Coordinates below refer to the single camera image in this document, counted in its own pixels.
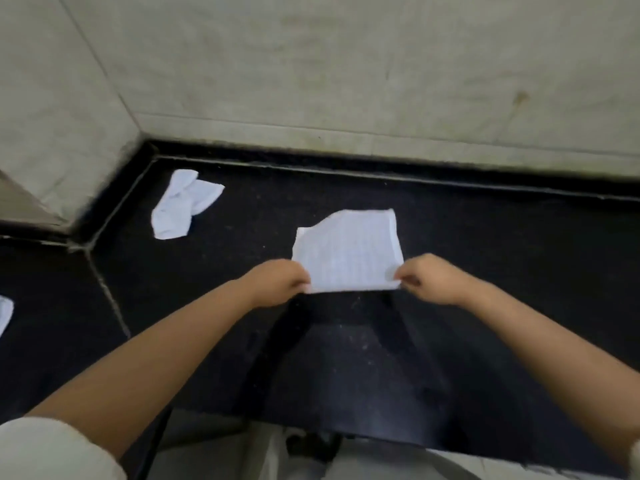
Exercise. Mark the person's right hand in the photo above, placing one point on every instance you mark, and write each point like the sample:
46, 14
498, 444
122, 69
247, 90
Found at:
432, 279

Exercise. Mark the person's left hand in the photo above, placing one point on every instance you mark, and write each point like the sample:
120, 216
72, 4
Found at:
277, 283

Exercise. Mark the person's left fingers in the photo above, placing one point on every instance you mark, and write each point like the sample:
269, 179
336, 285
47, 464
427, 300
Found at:
300, 282

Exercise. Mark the person's right fingers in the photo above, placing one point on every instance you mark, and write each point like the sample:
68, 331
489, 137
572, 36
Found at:
406, 277

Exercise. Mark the white checked cloth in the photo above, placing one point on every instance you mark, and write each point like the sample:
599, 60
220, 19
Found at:
350, 252

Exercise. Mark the person's left forearm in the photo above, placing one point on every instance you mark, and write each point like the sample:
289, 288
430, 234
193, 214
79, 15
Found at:
135, 364

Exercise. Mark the person's right forearm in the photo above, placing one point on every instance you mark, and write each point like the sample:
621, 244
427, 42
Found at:
555, 354

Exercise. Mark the crumpled white cloth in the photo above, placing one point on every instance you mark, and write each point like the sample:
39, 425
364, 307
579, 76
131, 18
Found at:
182, 204

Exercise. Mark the small white cloth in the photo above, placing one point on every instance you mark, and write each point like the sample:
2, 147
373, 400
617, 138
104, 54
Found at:
4, 314

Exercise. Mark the person's white sleeve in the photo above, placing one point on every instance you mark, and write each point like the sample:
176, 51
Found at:
50, 452

